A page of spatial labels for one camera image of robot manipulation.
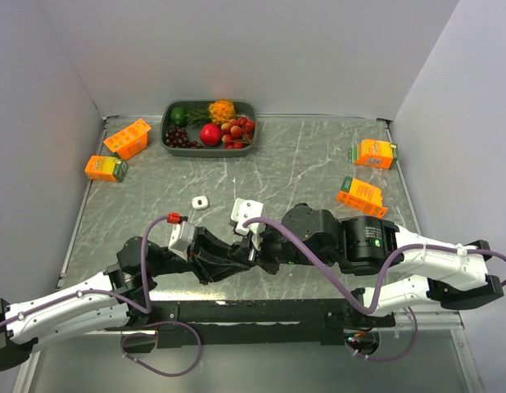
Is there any aluminium frame rail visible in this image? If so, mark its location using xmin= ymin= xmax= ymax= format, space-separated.
xmin=395 ymin=311 xmax=464 ymax=331

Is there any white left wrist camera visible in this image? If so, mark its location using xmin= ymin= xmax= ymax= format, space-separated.
xmin=166 ymin=212 xmax=196 ymax=260

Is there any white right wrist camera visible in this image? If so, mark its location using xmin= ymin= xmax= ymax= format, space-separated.
xmin=230 ymin=198 xmax=265 ymax=251

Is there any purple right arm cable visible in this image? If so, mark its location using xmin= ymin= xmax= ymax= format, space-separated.
xmin=241 ymin=216 xmax=506 ymax=362

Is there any white earbud charging case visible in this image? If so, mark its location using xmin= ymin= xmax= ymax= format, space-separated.
xmin=192 ymin=196 xmax=210 ymax=210

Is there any grey-green fruit tray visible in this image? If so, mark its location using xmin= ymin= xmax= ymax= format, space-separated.
xmin=160 ymin=99 xmax=260 ymax=158

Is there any red lychee bunch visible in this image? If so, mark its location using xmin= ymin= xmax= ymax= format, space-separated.
xmin=220 ymin=116 xmax=256 ymax=149

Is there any red apple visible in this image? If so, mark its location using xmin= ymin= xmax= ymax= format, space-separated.
xmin=200 ymin=124 xmax=222 ymax=147

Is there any orange box back left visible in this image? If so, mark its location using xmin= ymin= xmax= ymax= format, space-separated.
xmin=103 ymin=119 xmax=151 ymax=160

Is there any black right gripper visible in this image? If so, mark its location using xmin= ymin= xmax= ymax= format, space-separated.
xmin=234 ymin=219 xmax=336 ymax=273

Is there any black earbud charging case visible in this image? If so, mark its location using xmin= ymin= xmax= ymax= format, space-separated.
xmin=229 ymin=239 xmax=252 ymax=267

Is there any dark grape bunch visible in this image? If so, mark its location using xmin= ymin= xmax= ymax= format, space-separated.
xmin=164 ymin=126 xmax=202 ymax=149

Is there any green lime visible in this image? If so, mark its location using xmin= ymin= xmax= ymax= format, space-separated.
xmin=169 ymin=106 xmax=187 ymax=126

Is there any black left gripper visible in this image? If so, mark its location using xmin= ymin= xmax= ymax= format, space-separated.
xmin=147 ymin=225 xmax=250 ymax=284

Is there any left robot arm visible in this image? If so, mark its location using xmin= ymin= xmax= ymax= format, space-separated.
xmin=0 ymin=225 xmax=259 ymax=372

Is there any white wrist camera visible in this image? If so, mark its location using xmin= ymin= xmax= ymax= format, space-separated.
xmin=230 ymin=198 xmax=265 ymax=251
xmin=166 ymin=212 xmax=196 ymax=260

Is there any orange green box left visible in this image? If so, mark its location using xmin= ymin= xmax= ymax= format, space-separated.
xmin=84 ymin=156 xmax=128 ymax=183

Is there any green leafy sprig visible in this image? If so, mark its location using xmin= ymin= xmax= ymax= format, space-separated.
xmin=187 ymin=108 xmax=212 ymax=125

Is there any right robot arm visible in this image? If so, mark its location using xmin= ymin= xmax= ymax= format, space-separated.
xmin=231 ymin=200 xmax=506 ymax=326

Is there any orange box back right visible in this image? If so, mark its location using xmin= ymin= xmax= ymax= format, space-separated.
xmin=348 ymin=139 xmax=398 ymax=169

